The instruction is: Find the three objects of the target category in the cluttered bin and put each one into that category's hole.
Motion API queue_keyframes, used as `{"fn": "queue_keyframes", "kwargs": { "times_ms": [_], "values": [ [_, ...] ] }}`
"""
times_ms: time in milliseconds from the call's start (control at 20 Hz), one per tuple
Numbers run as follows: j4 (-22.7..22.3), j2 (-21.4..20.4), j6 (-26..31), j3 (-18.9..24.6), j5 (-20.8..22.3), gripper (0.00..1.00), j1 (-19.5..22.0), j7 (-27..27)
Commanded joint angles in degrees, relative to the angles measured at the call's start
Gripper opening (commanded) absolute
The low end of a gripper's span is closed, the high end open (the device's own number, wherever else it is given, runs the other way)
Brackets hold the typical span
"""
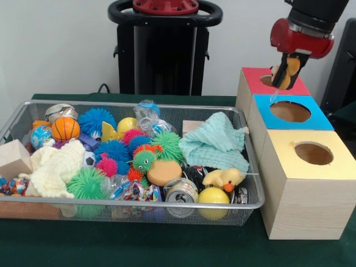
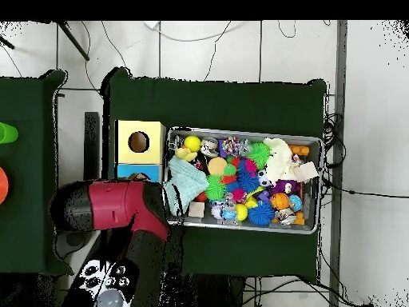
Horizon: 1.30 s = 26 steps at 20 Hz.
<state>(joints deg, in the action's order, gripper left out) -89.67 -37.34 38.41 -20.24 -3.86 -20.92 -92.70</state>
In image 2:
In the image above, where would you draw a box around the blue spiky ball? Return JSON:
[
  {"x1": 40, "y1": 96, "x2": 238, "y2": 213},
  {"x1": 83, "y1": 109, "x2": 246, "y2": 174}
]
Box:
[{"x1": 248, "y1": 201, "x2": 276, "y2": 227}]

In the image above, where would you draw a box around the orange round object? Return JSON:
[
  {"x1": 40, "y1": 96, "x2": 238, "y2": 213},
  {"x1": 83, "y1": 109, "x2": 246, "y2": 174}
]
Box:
[{"x1": 0, "y1": 165, "x2": 10, "y2": 205}]

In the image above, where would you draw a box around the yellow rubber duck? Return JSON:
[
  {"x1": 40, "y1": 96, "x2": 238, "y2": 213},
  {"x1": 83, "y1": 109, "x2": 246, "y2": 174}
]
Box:
[{"x1": 175, "y1": 146, "x2": 199, "y2": 163}]

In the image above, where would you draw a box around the green spiky ball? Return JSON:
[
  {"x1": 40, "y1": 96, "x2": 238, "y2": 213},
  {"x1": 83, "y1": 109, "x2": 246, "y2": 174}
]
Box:
[{"x1": 248, "y1": 142, "x2": 272, "y2": 169}]

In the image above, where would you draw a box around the silver soda can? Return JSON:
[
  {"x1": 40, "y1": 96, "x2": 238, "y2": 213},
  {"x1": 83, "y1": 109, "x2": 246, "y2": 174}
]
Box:
[{"x1": 201, "y1": 137, "x2": 220, "y2": 158}]

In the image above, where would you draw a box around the orange foam disc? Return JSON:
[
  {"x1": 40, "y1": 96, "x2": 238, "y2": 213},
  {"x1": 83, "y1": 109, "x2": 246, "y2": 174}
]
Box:
[{"x1": 207, "y1": 157, "x2": 228, "y2": 177}]

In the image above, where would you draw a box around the clear mesh bin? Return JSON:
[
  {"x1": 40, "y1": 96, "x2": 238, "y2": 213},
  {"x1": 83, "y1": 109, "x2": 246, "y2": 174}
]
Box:
[{"x1": 161, "y1": 126, "x2": 324, "y2": 236}]

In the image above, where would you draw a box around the yellow ball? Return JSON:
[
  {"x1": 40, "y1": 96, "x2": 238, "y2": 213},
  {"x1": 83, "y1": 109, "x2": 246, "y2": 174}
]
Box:
[{"x1": 184, "y1": 134, "x2": 202, "y2": 153}]

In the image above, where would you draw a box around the black tripod leg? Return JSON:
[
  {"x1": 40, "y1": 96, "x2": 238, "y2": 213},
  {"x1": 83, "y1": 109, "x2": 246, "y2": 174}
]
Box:
[{"x1": 54, "y1": 20, "x2": 90, "y2": 62}]

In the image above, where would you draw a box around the wooden box with three holes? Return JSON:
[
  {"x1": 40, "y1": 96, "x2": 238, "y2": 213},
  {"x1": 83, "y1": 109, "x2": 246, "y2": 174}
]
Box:
[{"x1": 113, "y1": 119, "x2": 167, "y2": 183}]

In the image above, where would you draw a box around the orange toy basketball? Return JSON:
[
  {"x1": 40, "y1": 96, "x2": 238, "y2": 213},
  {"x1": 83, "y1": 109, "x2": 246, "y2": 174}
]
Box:
[{"x1": 270, "y1": 192, "x2": 291, "y2": 212}]

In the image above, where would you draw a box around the plain wooden block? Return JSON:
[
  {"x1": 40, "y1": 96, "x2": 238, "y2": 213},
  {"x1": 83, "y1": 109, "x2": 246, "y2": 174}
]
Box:
[{"x1": 292, "y1": 161, "x2": 320, "y2": 183}]

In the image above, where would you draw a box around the dark green table cloth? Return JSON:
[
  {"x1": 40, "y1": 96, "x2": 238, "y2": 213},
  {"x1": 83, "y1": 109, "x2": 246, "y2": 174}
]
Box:
[
  {"x1": 101, "y1": 66, "x2": 328, "y2": 282},
  {"x1": 0, "y1": 69, "x2": 68, "y2": 276}
]

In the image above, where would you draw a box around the cream knitted cloth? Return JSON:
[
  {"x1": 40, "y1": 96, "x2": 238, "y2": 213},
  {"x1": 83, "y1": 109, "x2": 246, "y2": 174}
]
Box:
[{"x1": 263, "y1": 137, "x2": 301, "y2": 186}]

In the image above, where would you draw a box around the mint green cloth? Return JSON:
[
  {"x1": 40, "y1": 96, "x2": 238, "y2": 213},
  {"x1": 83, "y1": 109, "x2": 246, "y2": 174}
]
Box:
[{"x1": 165, "y1": 156, "x2": 210, "y2": 217}]

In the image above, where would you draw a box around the green cup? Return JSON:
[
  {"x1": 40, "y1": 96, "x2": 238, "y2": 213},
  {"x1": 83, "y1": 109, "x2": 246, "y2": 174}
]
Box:
[{"x1": 0, "y1": 121, "x2": 20, "y2": 145}]

